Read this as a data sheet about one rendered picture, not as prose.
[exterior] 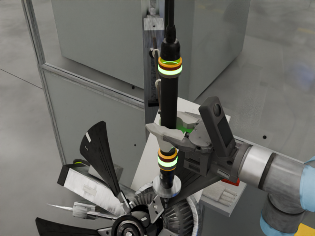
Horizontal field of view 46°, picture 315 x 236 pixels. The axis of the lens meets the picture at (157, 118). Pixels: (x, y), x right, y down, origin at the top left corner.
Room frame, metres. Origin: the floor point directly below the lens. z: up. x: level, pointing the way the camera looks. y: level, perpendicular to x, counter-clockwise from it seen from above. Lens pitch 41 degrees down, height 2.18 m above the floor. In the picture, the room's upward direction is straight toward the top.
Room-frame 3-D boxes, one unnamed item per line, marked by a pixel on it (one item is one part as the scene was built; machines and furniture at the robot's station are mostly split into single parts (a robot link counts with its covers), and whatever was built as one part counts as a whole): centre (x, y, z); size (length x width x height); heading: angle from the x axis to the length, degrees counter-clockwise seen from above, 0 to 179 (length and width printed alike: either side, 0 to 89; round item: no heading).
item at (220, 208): (1.11, -0.21, 0.85); 0.36 x 0.24 x 0.03; 58
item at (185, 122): (0.60, -0.05, 1.64); 0.09 x 0.03 x 0.06; 47
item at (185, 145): (0.53, -0.06, 1.66); 0.09 x 0.05 x 0.02; 69
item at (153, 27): (1.20, 0.01, 1.55); 0.10 x 0.07 x 0.08; 3
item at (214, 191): (1.01, -0.27, 0.87); 0.15 x 0.09 x 0.02; 59
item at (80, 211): (0.77, 0.27, 1.08); 0.07 x 0.04 x 0.06; 69
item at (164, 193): (0.59, -0.02, 1.50); 0.09 x 0.07 x 0.10; 3
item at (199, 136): (0.52, -0.12, 1.64); 0.12 x 0.08 x 0.09; 58
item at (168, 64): (0.58, -0.02, 1.81); 0.04 x 0.04 x 0.03
